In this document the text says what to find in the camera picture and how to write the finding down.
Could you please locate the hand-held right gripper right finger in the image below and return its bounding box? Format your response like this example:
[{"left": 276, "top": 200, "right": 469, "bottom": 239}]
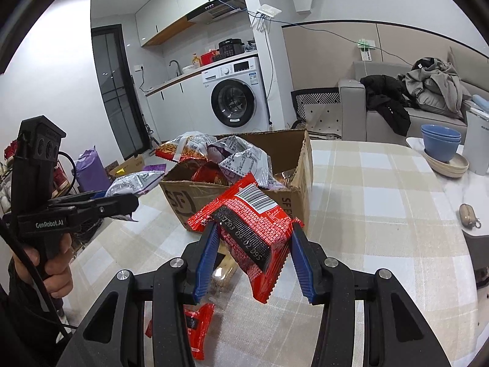
[{"left": 289, "top": 223, "right": 453, "bottom": 367}]

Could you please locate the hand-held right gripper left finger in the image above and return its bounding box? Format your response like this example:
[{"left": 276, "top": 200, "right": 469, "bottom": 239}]
[{"left": 57, "top": 221, "right": 222, "bottom": 367}]

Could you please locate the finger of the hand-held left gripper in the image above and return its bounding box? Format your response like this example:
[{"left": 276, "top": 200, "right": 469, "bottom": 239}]
[
  {"left": 71, "top": 193, "right": 140, "bottom": 222},
  {"left": 48, "top": 190, "right": 109, "bottom": 209}
]

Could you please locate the purple and silver snack bag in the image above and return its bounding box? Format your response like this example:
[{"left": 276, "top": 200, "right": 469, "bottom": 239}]
[
  {"left": 208, "top": 135, "right": 285, "bottom": 190},
  {"left": 105, "top": 164, "right": 167, "bottom": 222}
]

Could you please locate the brown cardboard box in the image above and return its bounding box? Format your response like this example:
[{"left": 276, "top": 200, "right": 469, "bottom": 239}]
[{"left": 158, "top": 129, "right": 314, "bottom": 233}]

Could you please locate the red black-striped snack packet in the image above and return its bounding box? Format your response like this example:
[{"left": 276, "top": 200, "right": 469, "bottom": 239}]
[
  {"left": 144, "top": 303, "right": 215, "bottom": 361},
  {"left": 184, "top": 173, "right": 305, "bottom": 305}
]

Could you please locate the orange stick snack bag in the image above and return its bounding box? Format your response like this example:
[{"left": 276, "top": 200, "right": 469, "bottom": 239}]
[{"left": 155, "top": 132, "right": 218, "bottom": 162}]

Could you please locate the large red snack bag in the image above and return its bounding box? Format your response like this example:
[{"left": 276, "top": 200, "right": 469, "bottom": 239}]
[{"left": 191, "top": 162, "right": 233, "bottom": 188}]

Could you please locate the person's left hand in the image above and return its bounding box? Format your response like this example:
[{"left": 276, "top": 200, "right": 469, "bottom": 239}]
[{"left": 13, "top": 233, "right": 75, "bottom": 306}]

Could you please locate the clear biscuit packet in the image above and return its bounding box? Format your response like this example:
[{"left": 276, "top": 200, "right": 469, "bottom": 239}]
[{"left": 210, "top": 252, "right": 245, "bottom": 302}]

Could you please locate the printed cardboard box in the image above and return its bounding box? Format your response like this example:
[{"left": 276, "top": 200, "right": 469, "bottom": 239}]
[{"left": 111, "top": 155, "right": 146, "bottom": 178}]

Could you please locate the beige checked tablecloth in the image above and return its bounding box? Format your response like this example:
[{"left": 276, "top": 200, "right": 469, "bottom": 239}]
[{"left": 63, "top": 138, "right": 482, "bottom": 367}]

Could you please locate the black framed door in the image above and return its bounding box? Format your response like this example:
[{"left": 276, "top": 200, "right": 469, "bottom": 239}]
[{"left": 91, "top": 24, "right": 150, "bottom": 161}]

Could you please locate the white kitchen counter cabinet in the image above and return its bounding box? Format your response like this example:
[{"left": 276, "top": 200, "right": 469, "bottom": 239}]
[{"left": 145, "top": 71, "right": 215, "bottom": 142}]

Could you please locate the white washing machine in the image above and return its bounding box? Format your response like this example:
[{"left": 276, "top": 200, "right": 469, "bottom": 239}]
[{"left": 201, "top": 57, "right": 270, "bottom": 132}]

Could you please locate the chair with patterned cushion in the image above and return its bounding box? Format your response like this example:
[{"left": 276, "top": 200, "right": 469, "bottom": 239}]
[{"left": 291, "top": 89, "right": 342, "bottom": 140}]

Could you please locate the grey sofa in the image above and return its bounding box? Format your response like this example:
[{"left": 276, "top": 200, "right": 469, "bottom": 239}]
[{"left": 338, "top": 46, "right": 489, "bottom": 142}]

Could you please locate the beige earbud case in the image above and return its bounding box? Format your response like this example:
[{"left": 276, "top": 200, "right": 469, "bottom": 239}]
[{"left": 458, "top": 203, "right": 481, "bottom": 229}]

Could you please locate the blue bowl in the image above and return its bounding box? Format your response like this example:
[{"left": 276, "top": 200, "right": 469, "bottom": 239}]
[
  {"left": 421, "top": 124, "right": 462, "bottom": 144},
  {"left": 423, "top": 138, "right": 461, "bottom": 162}
]

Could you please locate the beige plate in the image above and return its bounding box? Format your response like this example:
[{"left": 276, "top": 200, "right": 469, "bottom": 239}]
[{"left": 422, "top": 149, "right": 470, "bottom": 178}]

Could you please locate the black jacket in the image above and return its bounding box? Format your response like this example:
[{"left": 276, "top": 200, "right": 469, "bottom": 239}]
[{"left": 360, "top": 74, "right": 412, "bottom": 136}]

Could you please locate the black pressure cooker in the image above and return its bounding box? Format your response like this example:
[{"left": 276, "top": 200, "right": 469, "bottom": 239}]
[{"left": 219, "top": 38, "right": 245, "bottom": 59}]

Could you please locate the white electric kettle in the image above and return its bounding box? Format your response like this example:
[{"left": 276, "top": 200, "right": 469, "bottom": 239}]
[{"left": 465, "top": 107, "right": 489, "bottom": 174}]

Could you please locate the range hood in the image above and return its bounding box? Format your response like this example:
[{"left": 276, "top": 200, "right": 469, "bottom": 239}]
[{"left": 186, "top": 0, "right": 247, "bottom": 24}]

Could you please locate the grey clothes pile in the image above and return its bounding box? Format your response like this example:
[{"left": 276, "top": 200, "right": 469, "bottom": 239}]
[{"left": 404, "top": 57, "right": 474, "bottom": 119}]

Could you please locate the white power strip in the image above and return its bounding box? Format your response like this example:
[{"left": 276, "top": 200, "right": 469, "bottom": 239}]
[{"left": 357, "top": 38, "right": 373, "bottom": 62}]

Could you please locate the white router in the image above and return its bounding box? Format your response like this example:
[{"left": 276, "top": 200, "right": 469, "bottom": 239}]
[{"left": 250, "top": 5, "right": 283, "bottom": 33}]

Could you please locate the white wall cabinet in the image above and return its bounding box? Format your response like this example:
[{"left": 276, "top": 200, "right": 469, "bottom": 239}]
[{"left": 135, "top": 0, "right": 245, "bottom": 48}]

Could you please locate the black wall cable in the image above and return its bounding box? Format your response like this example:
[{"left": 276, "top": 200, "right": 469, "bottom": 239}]
[{"left": 248, "top": 9, "right": 417, "bottom": 65}]

